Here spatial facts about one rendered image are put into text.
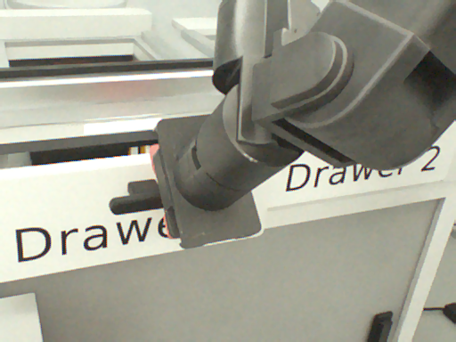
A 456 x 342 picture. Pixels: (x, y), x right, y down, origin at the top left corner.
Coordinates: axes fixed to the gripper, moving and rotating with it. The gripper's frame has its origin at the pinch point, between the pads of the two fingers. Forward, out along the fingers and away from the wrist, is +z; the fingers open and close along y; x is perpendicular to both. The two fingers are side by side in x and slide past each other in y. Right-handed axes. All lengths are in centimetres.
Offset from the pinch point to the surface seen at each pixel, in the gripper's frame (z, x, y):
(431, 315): 98, -109, -28
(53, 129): 2.1, 9.8, 9.8
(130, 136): 3.3, 2.0, 8.6
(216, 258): 18.8, -10.4, -4.0
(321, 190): 8.9, -22.2, 0.7
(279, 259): 20.5, -20.2, -5.7
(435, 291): 103, -119, -22
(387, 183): 9.5, -32.8, 0.1
